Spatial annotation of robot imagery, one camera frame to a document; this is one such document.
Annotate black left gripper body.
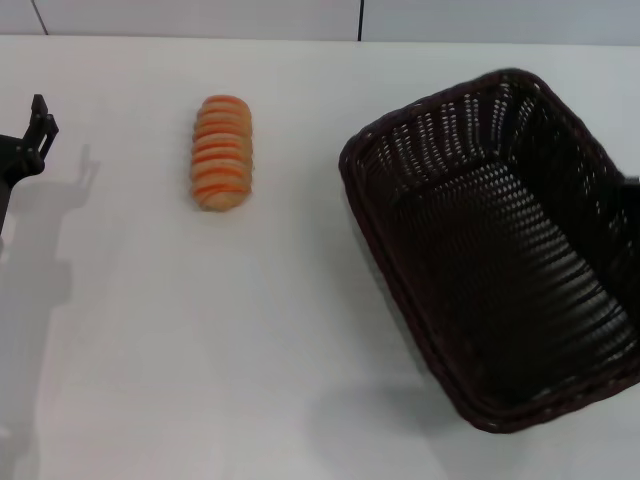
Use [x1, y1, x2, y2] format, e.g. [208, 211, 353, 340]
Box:
[0, 131, 47, 237]

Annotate dark brown woven basket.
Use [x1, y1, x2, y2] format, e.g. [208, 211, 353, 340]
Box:
[338, 67, 640, 434]

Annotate orange striped bread loaf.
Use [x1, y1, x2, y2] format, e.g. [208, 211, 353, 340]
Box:
[189, 94, 257, 213]

